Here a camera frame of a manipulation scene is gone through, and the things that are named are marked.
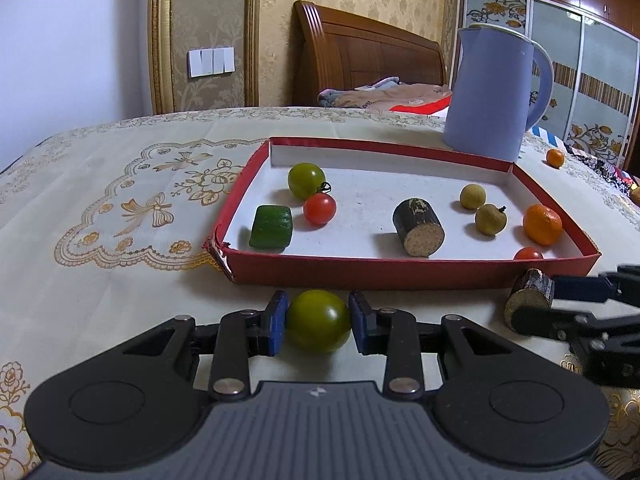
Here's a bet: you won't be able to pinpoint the dark sugarcane piece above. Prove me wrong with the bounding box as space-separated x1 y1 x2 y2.
393 197 445 258

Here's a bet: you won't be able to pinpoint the yellow-green small pear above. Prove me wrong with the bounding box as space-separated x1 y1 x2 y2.
474 204 508 236

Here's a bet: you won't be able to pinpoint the large orange in tray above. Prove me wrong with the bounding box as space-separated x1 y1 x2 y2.
523 204 563 246

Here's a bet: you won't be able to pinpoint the green cucumber piece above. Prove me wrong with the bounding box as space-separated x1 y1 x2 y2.
248 205 293 250

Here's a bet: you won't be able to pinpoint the striped colourful bedding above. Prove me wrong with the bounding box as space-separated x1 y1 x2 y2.
529 126 639 195

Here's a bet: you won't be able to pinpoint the small orange on table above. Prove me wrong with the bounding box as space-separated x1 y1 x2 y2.
544 148 565 169

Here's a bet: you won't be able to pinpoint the red shallow box tray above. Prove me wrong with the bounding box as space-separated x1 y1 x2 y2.
205 136 601 290

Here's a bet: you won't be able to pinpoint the small red cherry tomato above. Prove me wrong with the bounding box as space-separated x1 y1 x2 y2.
303 193 336 226

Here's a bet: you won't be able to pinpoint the small round yellow-green fruit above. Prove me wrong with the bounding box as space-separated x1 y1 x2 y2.
459 183 486 211

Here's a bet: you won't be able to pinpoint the patterned wardrobe sliding doors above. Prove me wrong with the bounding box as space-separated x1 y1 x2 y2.
461 0 639 167

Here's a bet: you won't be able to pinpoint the blue electric kettle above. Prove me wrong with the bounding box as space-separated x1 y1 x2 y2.
442 23 554 162

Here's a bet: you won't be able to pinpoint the wooden bed headboard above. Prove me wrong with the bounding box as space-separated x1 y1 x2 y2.
292 0 446 106

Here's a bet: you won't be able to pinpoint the white wall switch panel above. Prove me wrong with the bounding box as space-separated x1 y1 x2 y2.
186 47 235 78

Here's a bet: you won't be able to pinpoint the gold wall frame moulding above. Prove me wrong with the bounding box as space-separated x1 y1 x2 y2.
146 0 259 114

